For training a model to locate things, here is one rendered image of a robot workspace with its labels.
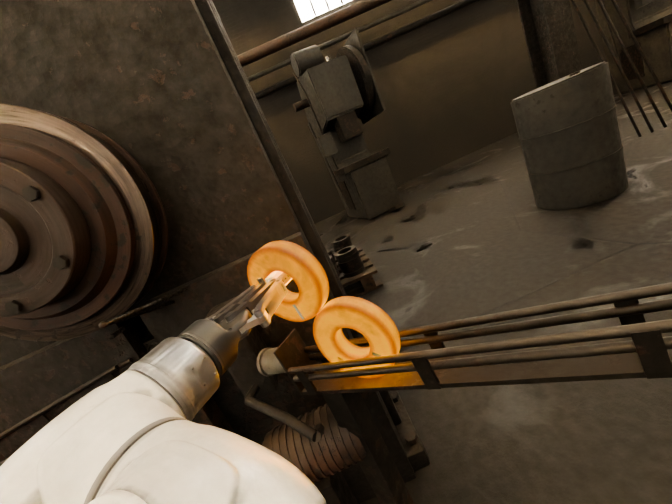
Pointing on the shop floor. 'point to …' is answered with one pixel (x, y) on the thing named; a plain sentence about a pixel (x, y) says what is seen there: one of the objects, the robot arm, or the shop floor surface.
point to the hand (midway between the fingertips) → (283, 275)
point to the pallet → (353, 266)
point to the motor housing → (320, 453)
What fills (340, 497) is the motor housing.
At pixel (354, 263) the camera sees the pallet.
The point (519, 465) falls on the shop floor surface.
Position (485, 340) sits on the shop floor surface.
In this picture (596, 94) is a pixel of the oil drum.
